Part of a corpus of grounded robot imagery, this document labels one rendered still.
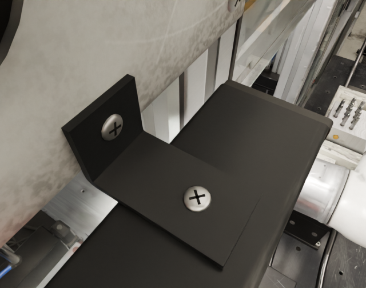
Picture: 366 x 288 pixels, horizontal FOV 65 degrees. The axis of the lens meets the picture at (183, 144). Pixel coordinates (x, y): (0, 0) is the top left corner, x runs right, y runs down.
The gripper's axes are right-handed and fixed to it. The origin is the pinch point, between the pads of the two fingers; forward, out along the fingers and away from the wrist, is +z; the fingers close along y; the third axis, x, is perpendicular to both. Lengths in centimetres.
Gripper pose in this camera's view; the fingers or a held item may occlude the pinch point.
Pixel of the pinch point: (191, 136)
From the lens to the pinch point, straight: 54.5
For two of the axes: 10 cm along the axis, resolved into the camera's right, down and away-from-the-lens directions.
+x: -5.5, 6.5, -5.2
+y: -1.0, -6.7, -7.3
